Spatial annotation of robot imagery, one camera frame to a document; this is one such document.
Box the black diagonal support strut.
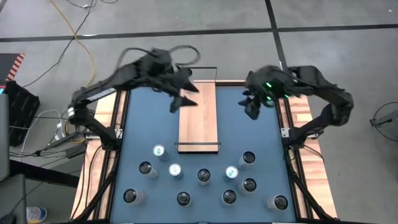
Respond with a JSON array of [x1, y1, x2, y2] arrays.
[[284, 149, 335, 222], [72, 149, 122, 222]]

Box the yellow floor cable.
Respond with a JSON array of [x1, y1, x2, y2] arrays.
[[49, 0, 96, 88]]

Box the black plastic crate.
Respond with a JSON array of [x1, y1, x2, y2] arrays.
[[4, 80, 41, 147]]

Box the white Celsius can black lid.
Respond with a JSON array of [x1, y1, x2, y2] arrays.
[[238, 177, 257, 196], [264, 194, 289, 212]]

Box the blue silver Red Bull can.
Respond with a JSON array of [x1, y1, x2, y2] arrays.
[[168, 162, 184, 180], [152, 144, 171, 162], [223, 165, 239, 183]]

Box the wooden shelf black metal frame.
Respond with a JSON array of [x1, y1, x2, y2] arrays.
[[174, 66, 221, 155]]

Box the white blue yellow container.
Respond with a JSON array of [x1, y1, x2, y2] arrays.
[[26, 206, 48, 224]]

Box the grey panel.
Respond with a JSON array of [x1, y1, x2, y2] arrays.
[[0, 93, 11, 181]]

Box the white Celsius Peach Vibe can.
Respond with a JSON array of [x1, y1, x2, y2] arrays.
[[138, 161, 160, 180], [123, 188, 147, 205], [197, 168, 211, 187]]

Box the black floor beam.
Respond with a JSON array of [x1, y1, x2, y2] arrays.
[[9, 160, 80, 189]]

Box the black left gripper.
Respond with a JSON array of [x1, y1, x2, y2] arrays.
[[157, 63, 200, 113]]

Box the black floor cable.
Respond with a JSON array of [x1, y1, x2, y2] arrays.
[[22, 0, 121, 88]]

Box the orange black striped board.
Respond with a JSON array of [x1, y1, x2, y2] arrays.
[[0, 52, 25, 82]]

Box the white Celsius can yellow band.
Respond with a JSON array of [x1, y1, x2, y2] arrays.
[[176, 191, 193, 208]]

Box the white Celsius Arctic Vibe can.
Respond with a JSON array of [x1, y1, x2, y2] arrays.
[[236, 151, 256, 170], [220, 189, 238, 207]]

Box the blue table mat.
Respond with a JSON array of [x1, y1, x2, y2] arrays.
[[110, 85, 298, 223]]

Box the black power adapter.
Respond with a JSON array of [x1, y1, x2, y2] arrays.
[[64, 144, 87, 159]]

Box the black table frame rails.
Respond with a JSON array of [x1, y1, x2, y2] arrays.
[[93, 80, 313, 224]]

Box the black wire floor stand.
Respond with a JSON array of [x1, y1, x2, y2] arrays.
[[369, 101, 398, 147]]

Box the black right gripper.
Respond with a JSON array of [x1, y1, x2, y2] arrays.
[[238, 65, 289, 120]]

